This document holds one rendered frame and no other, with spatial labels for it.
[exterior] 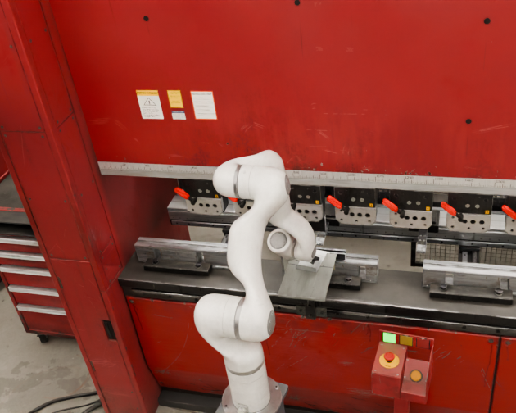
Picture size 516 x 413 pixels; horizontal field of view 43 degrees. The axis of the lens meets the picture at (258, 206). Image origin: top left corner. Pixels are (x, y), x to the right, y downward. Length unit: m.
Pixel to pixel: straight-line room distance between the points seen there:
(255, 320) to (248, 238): 0.23
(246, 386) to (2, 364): 2.28
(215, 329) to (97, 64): 1.09
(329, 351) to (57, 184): 1.29
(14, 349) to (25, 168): 1.74
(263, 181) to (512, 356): 1.33
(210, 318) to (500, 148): 1.09
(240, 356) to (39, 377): 2.12
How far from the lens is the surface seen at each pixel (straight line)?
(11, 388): 3.92
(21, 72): 2.37
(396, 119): 2.23
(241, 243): 1.83
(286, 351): 2.90
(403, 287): 2.66
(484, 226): 2.45
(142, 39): 2.34
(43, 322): 3.87
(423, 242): 2.67
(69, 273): 2.86
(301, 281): 2.51
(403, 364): 2.52
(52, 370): 3.90
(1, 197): 3.53
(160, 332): 3.06
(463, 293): 2.61
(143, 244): 2.90
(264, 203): 1.82
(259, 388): 2.04
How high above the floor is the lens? 2.68
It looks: 35 degrees down
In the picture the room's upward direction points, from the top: 8 degrees counter-clockwise
